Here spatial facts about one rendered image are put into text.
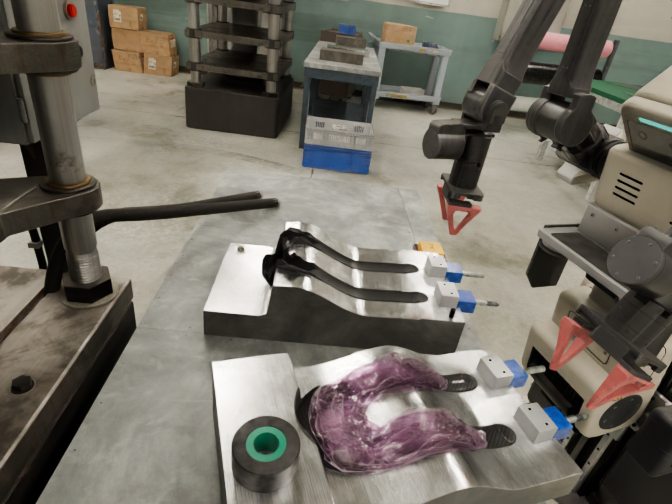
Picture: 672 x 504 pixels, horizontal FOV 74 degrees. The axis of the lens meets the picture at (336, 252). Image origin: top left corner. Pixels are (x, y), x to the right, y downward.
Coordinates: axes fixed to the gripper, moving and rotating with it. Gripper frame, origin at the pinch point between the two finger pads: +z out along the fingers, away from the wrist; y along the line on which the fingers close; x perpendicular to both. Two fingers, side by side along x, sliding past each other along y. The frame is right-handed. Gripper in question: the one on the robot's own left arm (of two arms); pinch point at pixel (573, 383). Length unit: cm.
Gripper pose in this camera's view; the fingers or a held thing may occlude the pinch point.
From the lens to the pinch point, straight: 70.5
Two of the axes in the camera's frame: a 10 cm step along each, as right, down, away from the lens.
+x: 8.0, 3.3, 5.1
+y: 3.0, 5.1, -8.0
